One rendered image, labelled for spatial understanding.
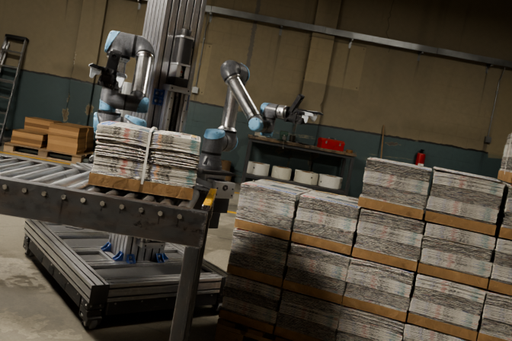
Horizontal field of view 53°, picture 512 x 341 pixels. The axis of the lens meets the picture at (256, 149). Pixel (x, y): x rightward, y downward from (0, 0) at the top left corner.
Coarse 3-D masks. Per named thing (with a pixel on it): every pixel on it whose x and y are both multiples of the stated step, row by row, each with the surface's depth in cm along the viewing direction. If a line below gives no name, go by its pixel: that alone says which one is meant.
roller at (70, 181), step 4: (88, 172) 215; (72, 176) 199; (76, 176) 200; (80, 176) 202; (84, 176) 206; (88, 176) 211; (60, 180) 184; (64, 180) 186; (68, 180) 188; (72, 180) 192; (76, 180) 195; (80, 180) 199; (84, 180) 204; (56, 184) 177; (60, 184) 179; (64, 184) 182; (68, 184) 186; (72, 184) 190
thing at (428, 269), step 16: (240, 224) 249; (256, 224) 247; (288, 240) 242; (304, 240) 239; (320, 240) 237; (352, 256) 232; (368, 256) 230; (384, 256) 228; (240, 272) 249; (256, 272) 246; (432, 272) 221; (448, 272) 219; (288, 288) 241; (304, 288) 239; (352, 304) 232; (368, 304) 230; (240, 320) 249; (256, 320) 246; (400, 320) 225; (416, 320) 223; (432, 320) 221; (288, 336) 241; (304, 336) 239; (464, 336) 217
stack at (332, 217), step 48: (240, 192) 250; (288, 192) 245; (240, 240) 249; (336, 240) 235; (384, 240) 228; (432, 240) 222; (480, 240) 216; (240, 288) 250; (336, 288) 235; (384, 288) 227; (432, 288) 222; (480, 288) 218; (240, 336) 249; (336, 336) 244; (384, 336) 228; (432, 336) 222
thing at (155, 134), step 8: (144, 136) 183; (152, 136) 184; (144, 144) 184; (152, 144) 184; (144, 152) 184; (152, 152) 184; (144, 160) 184; (152, 160) 185; (136, 168) 184; (152, 168) 185; (136, 176) 185; (136, 192) 187
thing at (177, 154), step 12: (168, 132) 201; (180, 132) 212; (168, 144) 184; (180, 144) 185; (192, 144) 185; (156, 156) 184; (168, 156) 185; (180, 156) 185; (192, 156) 186; (156, 168) 185; (168, 168) 186; (180, 168) 186; (192, 168) 186; (156, 180) 185; (168, 180) 186; (180, 180) 187; (192, 180) 187
